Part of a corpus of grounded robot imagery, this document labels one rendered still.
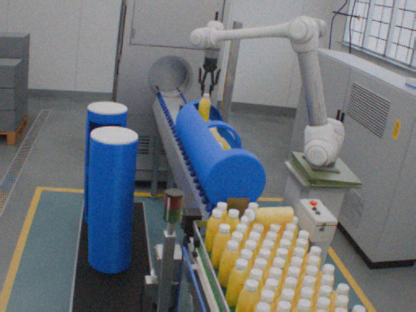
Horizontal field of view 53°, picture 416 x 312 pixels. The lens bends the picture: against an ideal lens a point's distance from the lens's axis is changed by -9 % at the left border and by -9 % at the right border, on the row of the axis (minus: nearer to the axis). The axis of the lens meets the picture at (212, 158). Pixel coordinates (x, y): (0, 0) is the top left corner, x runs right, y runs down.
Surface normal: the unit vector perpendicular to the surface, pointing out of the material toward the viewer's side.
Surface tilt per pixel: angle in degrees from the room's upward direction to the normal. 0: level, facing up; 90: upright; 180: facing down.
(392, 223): 90
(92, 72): 90
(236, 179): 90
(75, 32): 90
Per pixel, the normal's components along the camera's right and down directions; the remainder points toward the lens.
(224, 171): 0.22, 0.38
